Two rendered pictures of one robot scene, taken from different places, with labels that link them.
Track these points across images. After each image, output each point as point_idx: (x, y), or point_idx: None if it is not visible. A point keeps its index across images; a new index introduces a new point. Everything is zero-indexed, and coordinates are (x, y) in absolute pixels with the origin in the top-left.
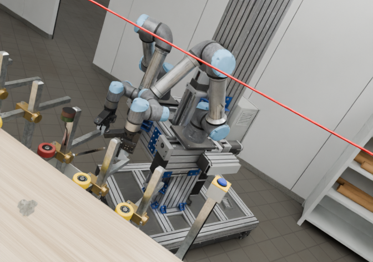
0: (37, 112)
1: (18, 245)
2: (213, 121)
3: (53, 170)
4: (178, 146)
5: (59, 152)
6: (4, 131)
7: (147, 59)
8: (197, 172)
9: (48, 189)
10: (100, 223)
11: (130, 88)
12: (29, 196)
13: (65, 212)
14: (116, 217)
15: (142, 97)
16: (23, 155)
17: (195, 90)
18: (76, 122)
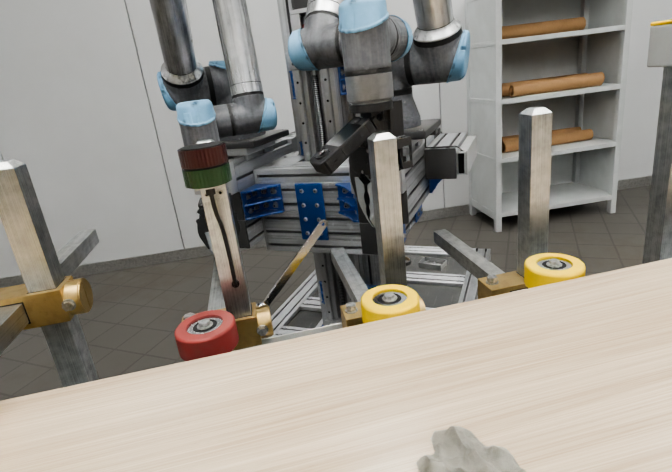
0: (67, 279)
1: None
2: (447, 30)
3: (309, 342)
4: None
5: None
6: (16, 398)
7: (183, 57)
8: (421, 206)
9: (396, 377)
10: (609, 317)
11: (217, 109)
12: (406, 438)
13: (534, 371)
14: (585, 284)
15: (314, 41)
16: (182, 387)
17: None
18: (227, 190)
